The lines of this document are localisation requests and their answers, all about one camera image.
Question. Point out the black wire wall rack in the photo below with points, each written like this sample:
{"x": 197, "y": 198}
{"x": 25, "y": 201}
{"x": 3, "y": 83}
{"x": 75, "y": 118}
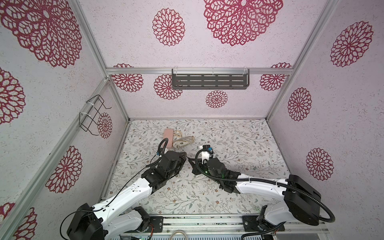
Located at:
{"x": 86, "y": 119}

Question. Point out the pink rectangular case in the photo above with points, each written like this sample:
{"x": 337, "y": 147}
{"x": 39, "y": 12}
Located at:
{"x": 169, "y": 134}

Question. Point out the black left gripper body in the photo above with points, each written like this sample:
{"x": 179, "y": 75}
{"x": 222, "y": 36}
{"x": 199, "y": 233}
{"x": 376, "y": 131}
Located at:
{"x": 178, "y": 168}

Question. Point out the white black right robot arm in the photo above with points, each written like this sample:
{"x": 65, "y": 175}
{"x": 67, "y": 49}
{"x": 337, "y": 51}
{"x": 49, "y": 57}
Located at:
{"x": 297, "y": 199}

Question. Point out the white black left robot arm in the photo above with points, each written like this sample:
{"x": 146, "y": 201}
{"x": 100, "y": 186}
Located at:
{"x": 106, "y": 220}

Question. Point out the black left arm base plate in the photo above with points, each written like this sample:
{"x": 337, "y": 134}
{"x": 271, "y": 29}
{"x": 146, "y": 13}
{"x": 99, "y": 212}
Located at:
{"x": 154, "y": 224}

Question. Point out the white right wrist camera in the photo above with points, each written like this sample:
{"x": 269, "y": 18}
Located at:
{"x": 208, "y": 154}

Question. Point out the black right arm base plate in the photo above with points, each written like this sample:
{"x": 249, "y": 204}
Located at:
{"x": 251, "y": 223}

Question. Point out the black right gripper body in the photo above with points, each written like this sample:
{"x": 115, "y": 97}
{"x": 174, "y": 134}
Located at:
{"x": 205, "y": 169}

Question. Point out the grey slotted wall shelf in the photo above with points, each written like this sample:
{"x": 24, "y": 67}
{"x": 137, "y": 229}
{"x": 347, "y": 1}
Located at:
{"x": 210, "y": 80}

